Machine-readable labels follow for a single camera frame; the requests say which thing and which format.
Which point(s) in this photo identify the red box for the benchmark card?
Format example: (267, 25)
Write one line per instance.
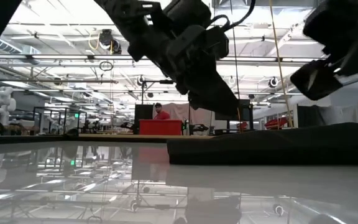
(160, 127)

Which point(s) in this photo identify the black towel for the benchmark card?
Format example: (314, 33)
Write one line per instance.
(275, 146)

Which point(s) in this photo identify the person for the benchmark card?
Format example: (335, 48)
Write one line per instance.
(163, 115)

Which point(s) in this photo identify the black device on stand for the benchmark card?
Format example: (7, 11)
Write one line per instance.
(199, 127)

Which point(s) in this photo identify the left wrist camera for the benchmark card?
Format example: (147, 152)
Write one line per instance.
(217, 43)

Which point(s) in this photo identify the pink cloth sheet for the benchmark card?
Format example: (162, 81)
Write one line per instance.
(179, 110)

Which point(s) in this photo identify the red folded cart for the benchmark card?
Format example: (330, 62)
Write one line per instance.
(275, 123)

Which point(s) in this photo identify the black monitor on stand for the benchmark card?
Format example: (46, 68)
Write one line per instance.
(245, 113)

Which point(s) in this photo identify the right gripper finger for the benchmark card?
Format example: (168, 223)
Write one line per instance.
(300, 81)
(328, 81)

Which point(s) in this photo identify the black upright panel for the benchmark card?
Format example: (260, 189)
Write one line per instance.
(143, 112)

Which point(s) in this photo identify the black table frame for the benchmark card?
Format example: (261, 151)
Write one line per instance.
(42, 139)

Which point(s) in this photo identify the dark curtain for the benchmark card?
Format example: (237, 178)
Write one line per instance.
(308, 116)

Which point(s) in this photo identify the black cage frame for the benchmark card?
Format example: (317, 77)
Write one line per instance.
(51, 108)

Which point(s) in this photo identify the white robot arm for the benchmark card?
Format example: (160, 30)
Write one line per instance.
(3, 104)

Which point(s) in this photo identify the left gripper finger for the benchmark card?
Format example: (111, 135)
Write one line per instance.
(216, 96)

